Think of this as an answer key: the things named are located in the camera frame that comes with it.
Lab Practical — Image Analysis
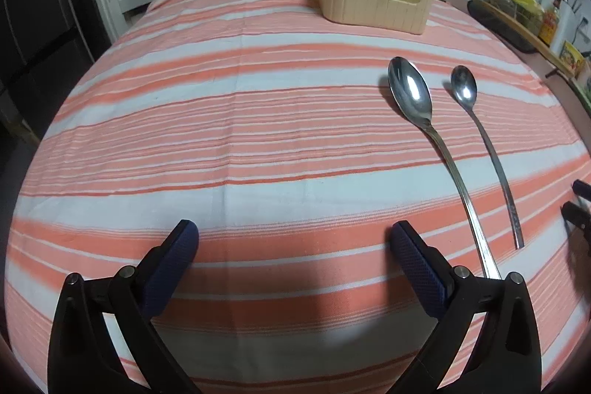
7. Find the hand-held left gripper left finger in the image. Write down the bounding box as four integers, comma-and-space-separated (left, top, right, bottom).
47, 219, 200, 394

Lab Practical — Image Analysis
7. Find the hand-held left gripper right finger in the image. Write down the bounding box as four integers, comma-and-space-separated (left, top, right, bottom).
390, 220, 542, 394

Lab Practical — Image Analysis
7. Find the small metal spoon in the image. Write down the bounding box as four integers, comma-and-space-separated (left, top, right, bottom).
450, 65, 526, 250

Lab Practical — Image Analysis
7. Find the large metal spoon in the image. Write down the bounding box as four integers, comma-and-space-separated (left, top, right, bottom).
387, 56, 503, 280

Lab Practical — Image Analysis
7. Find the yellow box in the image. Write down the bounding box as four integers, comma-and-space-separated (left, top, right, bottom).
560, 41, 587, 77

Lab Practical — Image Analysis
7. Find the orange striped tablecloth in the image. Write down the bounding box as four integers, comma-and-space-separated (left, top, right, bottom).
4, 0, 591, 394

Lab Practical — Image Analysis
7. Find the long wooden board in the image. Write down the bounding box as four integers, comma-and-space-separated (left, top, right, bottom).
480, 0, 591, 86

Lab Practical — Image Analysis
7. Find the yellow-labelled sauce bottle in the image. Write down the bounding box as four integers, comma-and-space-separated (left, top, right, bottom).
538, 0, 562, 48

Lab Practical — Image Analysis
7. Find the white knife holder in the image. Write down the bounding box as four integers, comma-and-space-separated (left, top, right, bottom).
549, 0, 588, 59

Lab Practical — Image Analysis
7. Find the black tray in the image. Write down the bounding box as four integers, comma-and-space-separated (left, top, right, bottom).
467, 0, 541, 54

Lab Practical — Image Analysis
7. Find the pile of snack bags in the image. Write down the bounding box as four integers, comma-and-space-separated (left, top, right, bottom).
482, 0, 546, 31

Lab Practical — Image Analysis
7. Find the dark refrigerator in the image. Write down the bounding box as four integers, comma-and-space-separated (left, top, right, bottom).
0, 0, 112, 145

